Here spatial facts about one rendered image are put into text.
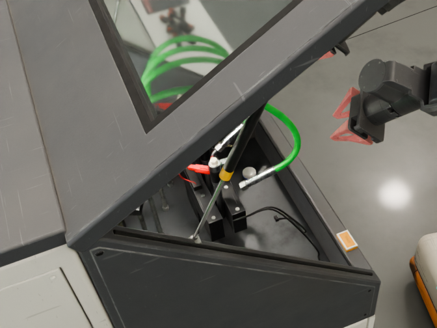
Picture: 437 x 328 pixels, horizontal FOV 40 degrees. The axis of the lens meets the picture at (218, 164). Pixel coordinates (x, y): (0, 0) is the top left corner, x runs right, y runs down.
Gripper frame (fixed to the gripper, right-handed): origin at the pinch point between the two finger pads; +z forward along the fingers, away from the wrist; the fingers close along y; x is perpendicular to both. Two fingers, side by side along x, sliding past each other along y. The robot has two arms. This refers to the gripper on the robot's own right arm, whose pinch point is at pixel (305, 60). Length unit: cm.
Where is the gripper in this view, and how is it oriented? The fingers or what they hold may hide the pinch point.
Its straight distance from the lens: 149.9
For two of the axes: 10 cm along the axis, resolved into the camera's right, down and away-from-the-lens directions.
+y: -7.5, -3.7, -5.5
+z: -6.5, 5.6, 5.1
